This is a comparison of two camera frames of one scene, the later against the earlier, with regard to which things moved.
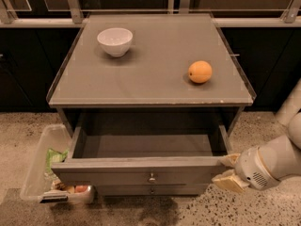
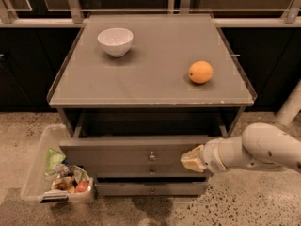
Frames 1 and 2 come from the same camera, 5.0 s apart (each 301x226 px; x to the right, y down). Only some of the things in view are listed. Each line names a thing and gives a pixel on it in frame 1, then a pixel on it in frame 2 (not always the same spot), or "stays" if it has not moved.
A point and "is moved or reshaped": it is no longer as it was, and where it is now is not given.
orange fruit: [199, 72] stays
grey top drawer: [152, 154] is moved or reshaped
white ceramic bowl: [116, 40] stays
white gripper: [251, 168] → [211, 155]
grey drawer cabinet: [153, 102] stays
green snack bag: [55, 156] stays
